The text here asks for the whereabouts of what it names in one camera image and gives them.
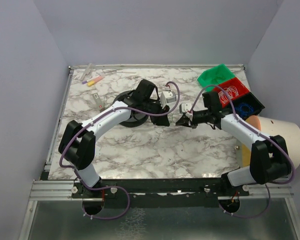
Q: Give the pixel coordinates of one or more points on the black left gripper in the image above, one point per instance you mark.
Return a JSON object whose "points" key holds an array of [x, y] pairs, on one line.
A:
{"points": [[161, 115]]}

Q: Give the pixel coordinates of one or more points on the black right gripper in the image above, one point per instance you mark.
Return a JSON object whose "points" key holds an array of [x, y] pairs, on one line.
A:
{"points": [[190, 120]]}

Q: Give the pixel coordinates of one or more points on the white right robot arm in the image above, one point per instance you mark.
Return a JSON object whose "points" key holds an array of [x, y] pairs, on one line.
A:
{"points": [[269, 158]]}

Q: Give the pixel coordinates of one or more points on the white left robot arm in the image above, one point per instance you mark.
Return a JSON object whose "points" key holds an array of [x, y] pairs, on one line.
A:
{"points": [[130, 109]]}

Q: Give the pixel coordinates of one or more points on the red plastic bin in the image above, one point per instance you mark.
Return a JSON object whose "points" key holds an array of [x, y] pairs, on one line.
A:
{"points": [[234, 88]]}

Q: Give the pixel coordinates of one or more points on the green plastic bin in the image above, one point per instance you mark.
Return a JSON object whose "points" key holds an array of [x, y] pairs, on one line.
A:
{"points": [[215, 75]]}

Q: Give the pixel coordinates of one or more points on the black plastic bin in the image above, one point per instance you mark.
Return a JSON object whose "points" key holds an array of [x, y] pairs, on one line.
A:
{"points": [[247, 105]]}

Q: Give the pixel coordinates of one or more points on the purple yellow pink markers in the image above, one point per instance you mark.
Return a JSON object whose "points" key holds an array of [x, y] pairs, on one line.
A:
{"points": [[93, 81]]}

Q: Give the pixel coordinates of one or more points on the clear plastic tube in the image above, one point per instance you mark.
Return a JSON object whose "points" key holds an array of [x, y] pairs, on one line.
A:
{"points": [[86, 71]]}

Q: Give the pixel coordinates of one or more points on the large white cylinder bucket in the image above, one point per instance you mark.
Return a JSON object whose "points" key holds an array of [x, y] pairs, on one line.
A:
{"points": [[288, 130]]}

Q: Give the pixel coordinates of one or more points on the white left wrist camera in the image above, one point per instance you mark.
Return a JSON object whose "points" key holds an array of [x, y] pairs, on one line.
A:
{"points": [[167, 97]]}

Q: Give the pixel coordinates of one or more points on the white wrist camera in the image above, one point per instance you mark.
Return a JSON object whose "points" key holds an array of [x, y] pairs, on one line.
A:
{"points": [[186, 109], [167, 97]]}

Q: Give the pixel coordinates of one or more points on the black cable spool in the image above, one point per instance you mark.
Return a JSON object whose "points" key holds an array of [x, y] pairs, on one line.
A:
{"points": [[136, 119]]}

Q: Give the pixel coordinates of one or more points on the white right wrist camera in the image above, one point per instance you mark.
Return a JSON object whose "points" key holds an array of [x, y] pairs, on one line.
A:
{"points": [[186, 109]]}

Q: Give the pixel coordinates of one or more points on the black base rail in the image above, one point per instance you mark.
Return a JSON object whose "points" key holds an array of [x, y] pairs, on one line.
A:
{"points": [[158, 193]]}

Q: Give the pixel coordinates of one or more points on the aluminium frame rail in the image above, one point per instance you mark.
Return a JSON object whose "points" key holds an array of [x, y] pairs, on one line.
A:
{"points": [[41, 172]]}

